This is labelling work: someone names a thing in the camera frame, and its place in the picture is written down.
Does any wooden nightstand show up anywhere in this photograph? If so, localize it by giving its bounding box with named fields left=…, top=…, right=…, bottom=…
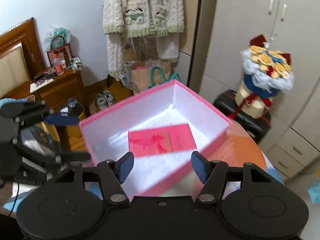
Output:
left=32, top=68, right=88, bottom=112

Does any red brick pattern basket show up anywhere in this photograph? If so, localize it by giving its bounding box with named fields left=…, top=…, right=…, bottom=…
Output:
left=46, top=35, right=73, bottom=67

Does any colourful patterned tablecloth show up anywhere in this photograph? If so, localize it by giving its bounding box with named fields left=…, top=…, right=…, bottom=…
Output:
left=1, top=121, right=283, bottom=216

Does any pink storage box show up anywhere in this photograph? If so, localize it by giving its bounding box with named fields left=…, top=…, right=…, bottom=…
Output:
left=80, top=80, right=231, bottom=197

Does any red paper card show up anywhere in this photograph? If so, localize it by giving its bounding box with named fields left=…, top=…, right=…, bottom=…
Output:
left=128, top=124, right=196, bottom=158

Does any beige wardrobe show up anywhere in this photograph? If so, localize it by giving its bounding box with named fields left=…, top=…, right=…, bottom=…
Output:
left=200, top=0, right=319, bottom=180

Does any brown paper bag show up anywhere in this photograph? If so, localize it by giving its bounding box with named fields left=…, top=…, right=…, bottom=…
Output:
left=130, top=59, right=173, bottom=95

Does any cream knitted cardigan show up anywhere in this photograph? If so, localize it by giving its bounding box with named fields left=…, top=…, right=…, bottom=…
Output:
left=103, top=0, right=184, bottom=79

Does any pair of grey sneakers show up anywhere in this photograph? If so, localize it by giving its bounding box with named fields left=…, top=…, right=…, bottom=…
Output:
left=96, top=90, right=116, bottom=110

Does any wooden bed headboard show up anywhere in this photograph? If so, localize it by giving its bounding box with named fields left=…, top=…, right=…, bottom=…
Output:
left=1, top=17, right=46, bottom=99

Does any flower bouquet blue wrap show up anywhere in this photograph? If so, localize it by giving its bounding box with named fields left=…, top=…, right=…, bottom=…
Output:
left=228, top=34, right=296, bottom=120

